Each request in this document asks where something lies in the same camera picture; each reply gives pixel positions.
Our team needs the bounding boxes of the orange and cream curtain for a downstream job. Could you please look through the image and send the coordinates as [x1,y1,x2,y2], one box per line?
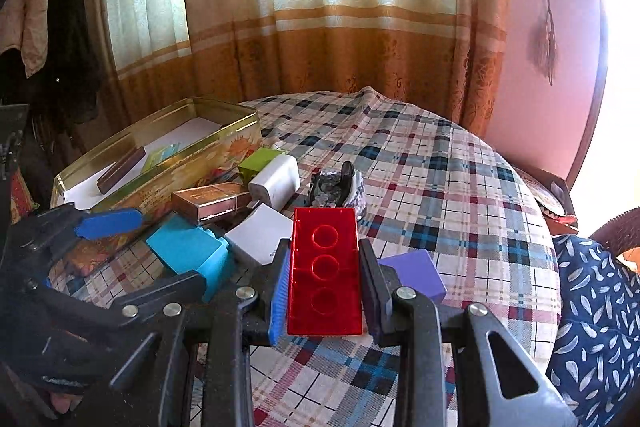
[95,0,508,138]

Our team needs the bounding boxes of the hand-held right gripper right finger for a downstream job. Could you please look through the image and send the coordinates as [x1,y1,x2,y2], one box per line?
[359,238,577,427]

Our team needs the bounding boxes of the dark hanging garment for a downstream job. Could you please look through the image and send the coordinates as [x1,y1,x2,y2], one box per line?
[42,0,103,122]

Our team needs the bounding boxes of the red translucent building block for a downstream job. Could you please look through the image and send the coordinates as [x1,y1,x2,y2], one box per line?
[286,207,363,337]

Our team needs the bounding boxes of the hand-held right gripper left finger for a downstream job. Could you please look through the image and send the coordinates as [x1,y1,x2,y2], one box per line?
[80,238,294,427]

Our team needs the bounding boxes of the green packet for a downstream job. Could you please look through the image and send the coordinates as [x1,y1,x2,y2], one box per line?
[141,142,182,172]

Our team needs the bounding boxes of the hanging tassel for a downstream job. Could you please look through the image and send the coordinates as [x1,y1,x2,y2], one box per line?
[522,0,558,85]

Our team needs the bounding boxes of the beige hanging garment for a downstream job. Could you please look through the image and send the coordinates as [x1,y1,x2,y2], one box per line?
[0,0,51,78]

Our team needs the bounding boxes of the teal building block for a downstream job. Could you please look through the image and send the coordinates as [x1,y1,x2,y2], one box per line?
[146,214,236,305]

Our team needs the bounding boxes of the plaid tablecloth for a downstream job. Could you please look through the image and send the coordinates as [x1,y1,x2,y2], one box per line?
[50,87,563,427]

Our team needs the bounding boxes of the white paper liner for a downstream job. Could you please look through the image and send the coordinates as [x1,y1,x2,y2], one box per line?
[62,117,226,212]

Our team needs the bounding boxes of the purple cube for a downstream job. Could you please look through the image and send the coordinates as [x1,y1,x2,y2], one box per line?
[377,248,447,308]

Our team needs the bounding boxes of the rose gold box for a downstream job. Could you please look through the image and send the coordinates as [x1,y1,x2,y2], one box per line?
[171,181,251,228]

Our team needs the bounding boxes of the gold tin box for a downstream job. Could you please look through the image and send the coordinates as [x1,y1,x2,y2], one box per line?
[50,97,262,279]

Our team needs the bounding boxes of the brown bar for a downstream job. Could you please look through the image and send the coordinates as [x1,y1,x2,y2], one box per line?
[96,146,147,195]

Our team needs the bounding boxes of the dark wooden door frame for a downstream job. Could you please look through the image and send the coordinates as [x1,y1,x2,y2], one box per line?
[565,0,609,192]

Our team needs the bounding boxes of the white pronged charger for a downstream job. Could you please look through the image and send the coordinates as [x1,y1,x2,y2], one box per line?
[247,154,301,212]

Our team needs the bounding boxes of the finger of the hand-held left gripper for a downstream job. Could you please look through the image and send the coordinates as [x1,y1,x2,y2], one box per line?
[30,271,205,334]
[12,203,144,260]

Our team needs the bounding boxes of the blue leaf-print cloth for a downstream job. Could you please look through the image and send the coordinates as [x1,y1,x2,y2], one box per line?
[545,234,640,427]

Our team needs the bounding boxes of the green block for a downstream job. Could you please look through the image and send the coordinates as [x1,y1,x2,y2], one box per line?
[237,147,287,184]

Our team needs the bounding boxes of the white cube adapter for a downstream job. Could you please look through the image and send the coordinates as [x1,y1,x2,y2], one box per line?
[224,203,295,267]

